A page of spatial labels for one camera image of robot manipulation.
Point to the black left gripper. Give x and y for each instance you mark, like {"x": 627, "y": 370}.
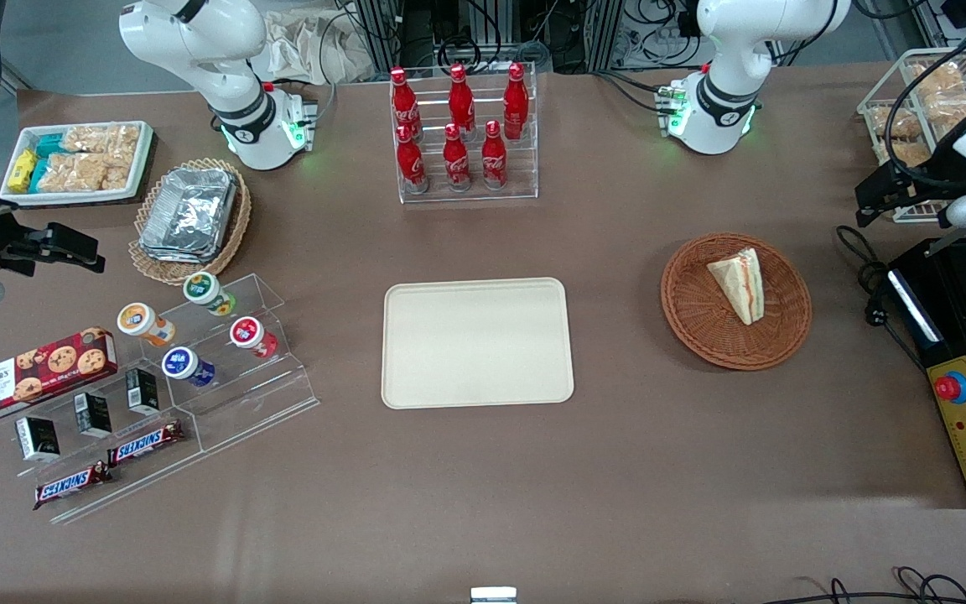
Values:
{"x": 932, "y": 169}

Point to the triangle sandwich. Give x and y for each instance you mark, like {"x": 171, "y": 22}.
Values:
{"x": 741, "y": 285}

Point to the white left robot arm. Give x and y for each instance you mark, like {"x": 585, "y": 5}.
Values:
{"x": 734, "y": 50}

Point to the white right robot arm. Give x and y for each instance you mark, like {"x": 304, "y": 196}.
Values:
{"x": 198, "y": 42}

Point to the white rectangular snack tray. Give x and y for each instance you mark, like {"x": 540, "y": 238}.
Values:
{"x": 143, "y": 159}

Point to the light oval wicker basket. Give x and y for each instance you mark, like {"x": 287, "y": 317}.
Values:
{"x": 236, "y": 226}

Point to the brown round wicker basket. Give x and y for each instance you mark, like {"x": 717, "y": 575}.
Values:
{"x": 693, "y": 310}

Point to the beige plastic tray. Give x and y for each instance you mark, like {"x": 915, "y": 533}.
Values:
{"x": 477, "y": 344}

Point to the wrapped bread bun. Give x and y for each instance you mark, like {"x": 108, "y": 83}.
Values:
{"x": 911, "y": 153}
{"x": 940, "y": 80}
{"x": 890, "y": 124}
{"x": 953, "y": 109}

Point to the teal snack packet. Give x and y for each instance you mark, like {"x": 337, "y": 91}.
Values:
{"x": 38, "y": 176}
{"x": 51, "y": 145}

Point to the yellow snack packet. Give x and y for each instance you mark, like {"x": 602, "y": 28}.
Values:
{"x": 22, "y": 172}

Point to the rice cracker pack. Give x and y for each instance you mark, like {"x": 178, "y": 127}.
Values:
{"x": 101, "y": 138}
{"x": 80, "y": 172}

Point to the orange lid yogurt cup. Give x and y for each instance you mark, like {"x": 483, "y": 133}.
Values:
{"x": 141, "y": 321}

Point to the red Walkers cookie box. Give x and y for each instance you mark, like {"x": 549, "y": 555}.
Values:
{"x": 30, "y": 377}

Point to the silver foil pack stack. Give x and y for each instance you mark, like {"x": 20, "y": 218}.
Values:
{"x": 189, "y": 214}

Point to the green lid yogurt cup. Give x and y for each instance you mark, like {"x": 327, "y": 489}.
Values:
{"x": 205, "y": 291}

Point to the black machine with yellow panel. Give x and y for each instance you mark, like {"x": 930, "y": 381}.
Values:
{"x": 965, "y": 352}

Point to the small black carton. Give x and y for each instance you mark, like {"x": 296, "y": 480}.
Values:
{"x": 143, "y": 391}
{"x": 93, "y": 414}
{"x": 37, "y": 439}

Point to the blue lid yogurt cup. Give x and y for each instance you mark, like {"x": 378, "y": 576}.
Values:
{"x": 184, "y": 365}

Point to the Snickers chocolate bar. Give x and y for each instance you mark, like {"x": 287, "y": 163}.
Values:
{"x": 72, "y": 485}
{"x": 146, "y": 443}

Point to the red lid yogurt cup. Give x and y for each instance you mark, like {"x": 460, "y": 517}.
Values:
{"x": 250, "y": 334}

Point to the clear acrylic stepped stand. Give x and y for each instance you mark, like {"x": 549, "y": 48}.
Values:
{"x": 240, "y": 403}

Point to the crumpled beige bag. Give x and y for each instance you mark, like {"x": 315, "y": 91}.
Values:
{"x": 307, "y": 46}

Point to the red cola bottle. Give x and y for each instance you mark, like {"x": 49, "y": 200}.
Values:
{"x": 516, "y": 101}
{"x": 404, "y": 101}
{"x": 456, "y": 161}
{"x": 494, "y": 159}
{"x": 412, "y": 164}
{"x": 460, "y": 96}

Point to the clear acrylic bottle rack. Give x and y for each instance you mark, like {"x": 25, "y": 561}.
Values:
{"x": 525, "y": 172}

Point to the aluminium frame rack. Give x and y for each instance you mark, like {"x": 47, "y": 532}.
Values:
{"x": 491, "y": 29}

